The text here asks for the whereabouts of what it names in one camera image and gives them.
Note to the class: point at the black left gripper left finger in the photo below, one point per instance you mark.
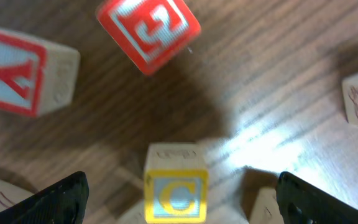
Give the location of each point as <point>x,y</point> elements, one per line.
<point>61,203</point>

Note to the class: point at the red X wooden block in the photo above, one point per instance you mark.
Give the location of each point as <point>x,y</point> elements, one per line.
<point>37,76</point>

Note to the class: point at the yellow C wooden block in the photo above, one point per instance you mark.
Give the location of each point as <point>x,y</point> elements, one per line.
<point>175,183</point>

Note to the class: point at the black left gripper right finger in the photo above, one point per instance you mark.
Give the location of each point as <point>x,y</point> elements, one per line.
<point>301,202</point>

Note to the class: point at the red E wooden block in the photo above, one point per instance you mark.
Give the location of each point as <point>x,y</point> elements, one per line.
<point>150,32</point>

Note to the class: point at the red A wooden block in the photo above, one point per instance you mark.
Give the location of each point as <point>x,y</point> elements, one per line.
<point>266,209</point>

